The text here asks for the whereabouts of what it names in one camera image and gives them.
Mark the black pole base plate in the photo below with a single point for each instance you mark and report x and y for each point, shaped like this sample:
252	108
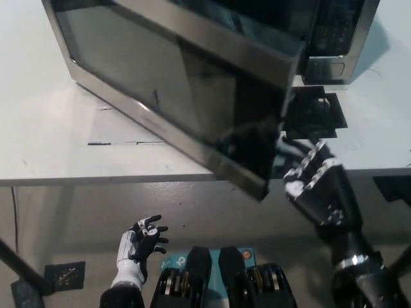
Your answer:
27	295

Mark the robot legs and feet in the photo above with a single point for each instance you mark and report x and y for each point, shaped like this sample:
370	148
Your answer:
171	261

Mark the dark floor mat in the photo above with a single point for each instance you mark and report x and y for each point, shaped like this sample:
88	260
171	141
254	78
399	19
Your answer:
393	189

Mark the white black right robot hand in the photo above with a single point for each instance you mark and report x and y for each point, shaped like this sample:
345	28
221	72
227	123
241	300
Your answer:
324	199

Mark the black square floor patch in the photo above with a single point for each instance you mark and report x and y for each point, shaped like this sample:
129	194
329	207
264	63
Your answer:
65	276

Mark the large black tape patch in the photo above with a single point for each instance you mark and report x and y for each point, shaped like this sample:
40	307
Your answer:
324	118

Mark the black frame pole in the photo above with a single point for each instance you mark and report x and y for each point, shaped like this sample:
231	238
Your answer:
22	266

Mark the transparent plastic film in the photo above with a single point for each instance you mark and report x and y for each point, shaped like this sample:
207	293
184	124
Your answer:
112	131

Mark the stainless microwave door dark glass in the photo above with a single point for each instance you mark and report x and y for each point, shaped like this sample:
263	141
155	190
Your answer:
144	80

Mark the black robot body block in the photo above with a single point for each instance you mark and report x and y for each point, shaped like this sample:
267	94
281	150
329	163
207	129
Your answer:
173	288
263	288

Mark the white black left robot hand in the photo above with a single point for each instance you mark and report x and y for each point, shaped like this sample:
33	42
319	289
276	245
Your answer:
128	250

